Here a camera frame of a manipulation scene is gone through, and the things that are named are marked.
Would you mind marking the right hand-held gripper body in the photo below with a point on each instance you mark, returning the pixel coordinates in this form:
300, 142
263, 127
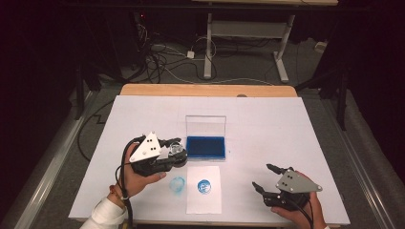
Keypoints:
297, 184

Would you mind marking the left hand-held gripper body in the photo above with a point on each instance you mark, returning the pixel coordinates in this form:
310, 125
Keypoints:
146, 149

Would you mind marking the black round stamp cap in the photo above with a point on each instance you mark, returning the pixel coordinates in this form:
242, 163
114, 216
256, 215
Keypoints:
181, 161

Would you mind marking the blue ink pad clear lid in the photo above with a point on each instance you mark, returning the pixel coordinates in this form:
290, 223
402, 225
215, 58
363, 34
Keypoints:
205, 147

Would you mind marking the white paper sheet with circle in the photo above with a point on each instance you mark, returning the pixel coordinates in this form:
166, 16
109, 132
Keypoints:
203, 203

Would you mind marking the person's right hand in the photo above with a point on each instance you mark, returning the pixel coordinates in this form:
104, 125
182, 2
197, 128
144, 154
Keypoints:
305, 216

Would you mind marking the person's left hand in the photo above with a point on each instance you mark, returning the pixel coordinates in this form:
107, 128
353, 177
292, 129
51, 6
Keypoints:
137, 183

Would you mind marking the large white table cover sheet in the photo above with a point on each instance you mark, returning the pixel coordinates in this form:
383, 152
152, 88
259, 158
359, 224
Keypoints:
254, 127

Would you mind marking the black metal stand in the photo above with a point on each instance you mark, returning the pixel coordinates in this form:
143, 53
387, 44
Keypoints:
79, 95
342, 105

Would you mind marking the white power adapter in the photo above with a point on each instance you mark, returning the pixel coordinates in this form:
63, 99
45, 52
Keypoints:
190, 54

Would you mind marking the white power strip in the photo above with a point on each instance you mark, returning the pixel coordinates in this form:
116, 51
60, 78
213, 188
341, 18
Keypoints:
321, 46

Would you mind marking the light wooden desk top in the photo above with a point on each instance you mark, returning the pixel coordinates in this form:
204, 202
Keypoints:
264, 2

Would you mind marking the aluminium floor rail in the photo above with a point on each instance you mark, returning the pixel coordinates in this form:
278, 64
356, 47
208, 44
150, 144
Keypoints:
359, 165
51, 165

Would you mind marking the white metal desk frame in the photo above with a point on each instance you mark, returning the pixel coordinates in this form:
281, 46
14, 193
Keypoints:
248, 29

